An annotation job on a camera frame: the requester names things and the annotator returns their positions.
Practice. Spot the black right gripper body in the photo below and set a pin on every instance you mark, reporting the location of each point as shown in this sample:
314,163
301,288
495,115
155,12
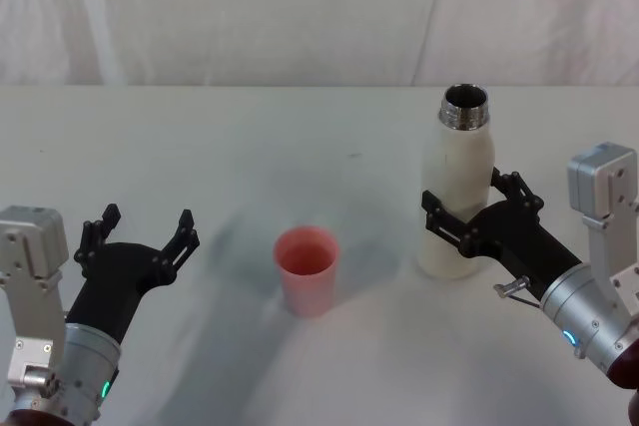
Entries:
519,241

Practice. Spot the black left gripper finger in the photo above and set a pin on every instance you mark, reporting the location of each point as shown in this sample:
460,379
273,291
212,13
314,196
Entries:
177,251
90,241

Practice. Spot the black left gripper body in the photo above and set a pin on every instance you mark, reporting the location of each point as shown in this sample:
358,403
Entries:
112,281

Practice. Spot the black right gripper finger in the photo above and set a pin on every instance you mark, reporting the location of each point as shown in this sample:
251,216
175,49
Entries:
444,226
519,189

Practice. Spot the cream vacuum bottle steel neck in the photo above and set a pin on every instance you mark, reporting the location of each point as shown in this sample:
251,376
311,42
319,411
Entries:
456,171

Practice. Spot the white table cloth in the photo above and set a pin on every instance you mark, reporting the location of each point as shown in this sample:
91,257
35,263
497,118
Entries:
199,156

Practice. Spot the pink cup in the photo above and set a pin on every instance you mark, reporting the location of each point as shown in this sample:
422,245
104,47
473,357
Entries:
307,281

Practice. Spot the white wrinkled backdrop cloth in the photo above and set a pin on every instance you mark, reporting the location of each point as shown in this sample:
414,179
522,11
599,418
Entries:
249,12

